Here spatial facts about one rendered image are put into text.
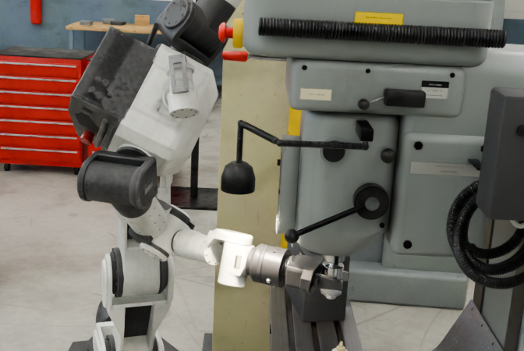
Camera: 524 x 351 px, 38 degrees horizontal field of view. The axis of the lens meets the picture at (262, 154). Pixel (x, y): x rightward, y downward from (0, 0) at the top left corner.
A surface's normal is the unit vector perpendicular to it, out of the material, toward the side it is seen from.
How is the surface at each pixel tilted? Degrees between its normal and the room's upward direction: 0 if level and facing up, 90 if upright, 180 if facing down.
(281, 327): 0
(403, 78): 90
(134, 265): 81
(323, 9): 90
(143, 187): 91
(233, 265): 72
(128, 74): 59
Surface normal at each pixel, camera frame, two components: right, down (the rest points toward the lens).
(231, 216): 0.00, 0.26
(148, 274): 0.33, 0.11
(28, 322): 0.05, -0.96
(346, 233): -0.01, 0.55
